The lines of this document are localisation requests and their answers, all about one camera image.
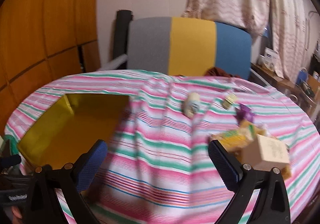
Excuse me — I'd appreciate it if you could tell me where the grey yellow blue chair back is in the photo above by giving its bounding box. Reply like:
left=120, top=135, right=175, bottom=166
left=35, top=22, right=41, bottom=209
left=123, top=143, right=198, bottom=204
left=127, top=17, right=252, bottom=80

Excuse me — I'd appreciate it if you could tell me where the purple snack packet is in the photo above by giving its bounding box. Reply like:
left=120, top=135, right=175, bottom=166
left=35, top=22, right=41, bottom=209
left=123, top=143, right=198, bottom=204
left=236, top=104, right=255, bottom=123

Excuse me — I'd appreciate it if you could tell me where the black foam roll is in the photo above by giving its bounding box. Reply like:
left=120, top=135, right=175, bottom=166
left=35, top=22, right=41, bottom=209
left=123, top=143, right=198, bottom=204
left=112, top=10, right=133, bottom=59

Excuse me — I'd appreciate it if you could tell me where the pink patterned curtain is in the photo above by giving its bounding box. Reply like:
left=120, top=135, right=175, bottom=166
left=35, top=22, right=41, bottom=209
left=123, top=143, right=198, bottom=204
left=183, top=0, right=306, bottom=82

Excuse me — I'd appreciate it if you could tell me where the white blue product box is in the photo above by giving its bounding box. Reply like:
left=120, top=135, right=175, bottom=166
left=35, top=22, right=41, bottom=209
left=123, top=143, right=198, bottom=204
left=264, top=48, right=279, bottom=71

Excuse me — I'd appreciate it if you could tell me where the striped bed sheet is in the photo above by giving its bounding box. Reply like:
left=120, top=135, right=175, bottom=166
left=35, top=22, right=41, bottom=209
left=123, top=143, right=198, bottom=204
left=4, top=70, right=319, bottom=223

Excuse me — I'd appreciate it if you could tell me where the dark red cloth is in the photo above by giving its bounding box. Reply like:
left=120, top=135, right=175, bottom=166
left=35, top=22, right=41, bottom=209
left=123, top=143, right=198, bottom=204
left=205, top=67, right=233, bottom=78

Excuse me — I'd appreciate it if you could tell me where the wooden side desk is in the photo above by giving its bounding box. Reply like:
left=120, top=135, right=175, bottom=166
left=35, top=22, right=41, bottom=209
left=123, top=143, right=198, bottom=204
left=251, top=63, right=319, bottom=121

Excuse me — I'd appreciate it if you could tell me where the green yellow cracker packet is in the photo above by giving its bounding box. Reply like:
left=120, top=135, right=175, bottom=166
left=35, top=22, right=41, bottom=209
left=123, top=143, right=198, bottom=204
left=209, top=119, right=272, bottom=152

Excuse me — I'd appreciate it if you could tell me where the beige cardboard box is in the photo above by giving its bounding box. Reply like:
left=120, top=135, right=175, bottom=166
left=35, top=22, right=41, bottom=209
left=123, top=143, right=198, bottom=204
left=240, top=135, right=290, bottom=171

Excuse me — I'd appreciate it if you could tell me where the gold metal tin tray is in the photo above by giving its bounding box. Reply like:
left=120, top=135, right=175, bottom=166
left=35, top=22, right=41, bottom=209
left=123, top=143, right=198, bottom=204
left=17, top=94, right=130, bottom=169

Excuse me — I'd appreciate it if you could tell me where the orange wooden wardrobe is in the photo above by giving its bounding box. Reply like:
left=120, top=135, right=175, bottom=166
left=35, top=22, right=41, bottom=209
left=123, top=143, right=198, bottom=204
left=1, top=0, right=100, bottom=127

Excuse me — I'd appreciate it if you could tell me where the small green yellow box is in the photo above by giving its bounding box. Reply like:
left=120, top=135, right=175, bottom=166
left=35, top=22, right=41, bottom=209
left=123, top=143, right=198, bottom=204
left=221, top=94, right=237, bottom=110

